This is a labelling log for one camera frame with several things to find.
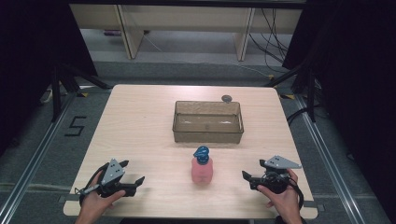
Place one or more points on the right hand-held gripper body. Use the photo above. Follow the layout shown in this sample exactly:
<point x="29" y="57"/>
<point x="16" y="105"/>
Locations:
<point x="274" y="179"/>

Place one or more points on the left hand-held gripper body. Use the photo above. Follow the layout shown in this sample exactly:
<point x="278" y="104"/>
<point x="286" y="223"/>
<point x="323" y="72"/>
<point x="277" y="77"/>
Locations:
<point x="112" y="174"/>

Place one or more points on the pink bottle with blue pump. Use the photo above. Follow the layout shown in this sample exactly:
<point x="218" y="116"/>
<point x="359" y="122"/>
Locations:
<point x="202" y="169"/>

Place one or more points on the clear brown plastic box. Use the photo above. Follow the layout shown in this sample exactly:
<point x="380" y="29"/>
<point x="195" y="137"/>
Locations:
<point x="208" y="123"/>

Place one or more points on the person's right hand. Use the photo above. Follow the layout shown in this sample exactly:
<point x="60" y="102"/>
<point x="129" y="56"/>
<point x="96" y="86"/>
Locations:
<point x="285" y="200"/>

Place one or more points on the person's left hand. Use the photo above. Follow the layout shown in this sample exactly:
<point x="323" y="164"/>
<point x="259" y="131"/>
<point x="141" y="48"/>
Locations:
<point x="96" y="203"/>

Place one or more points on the small round grey disc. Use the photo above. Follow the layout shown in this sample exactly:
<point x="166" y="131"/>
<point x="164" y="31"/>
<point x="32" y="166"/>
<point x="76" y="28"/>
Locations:
<point x="226" y="98"/>

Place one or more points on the black metal stand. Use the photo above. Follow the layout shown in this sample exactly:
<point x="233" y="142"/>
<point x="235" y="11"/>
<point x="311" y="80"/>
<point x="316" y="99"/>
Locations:
<point x="56" y="93"/>
<point x="310" y="93"/>

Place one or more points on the dark curtain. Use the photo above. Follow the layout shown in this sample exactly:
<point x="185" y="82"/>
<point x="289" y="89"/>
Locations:
<point x="358" y="77"/>
<point x="37" y="46"/>

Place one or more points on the white shelf unit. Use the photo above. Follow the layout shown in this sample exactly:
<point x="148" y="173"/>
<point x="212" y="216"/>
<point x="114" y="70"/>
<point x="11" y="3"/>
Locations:
<point x="186" y="21"/>

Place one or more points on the metal floor rail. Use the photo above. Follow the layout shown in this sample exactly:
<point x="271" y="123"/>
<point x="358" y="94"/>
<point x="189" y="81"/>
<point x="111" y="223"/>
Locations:
<point x="330" y="161"/>
<point x="37" y="155"/>

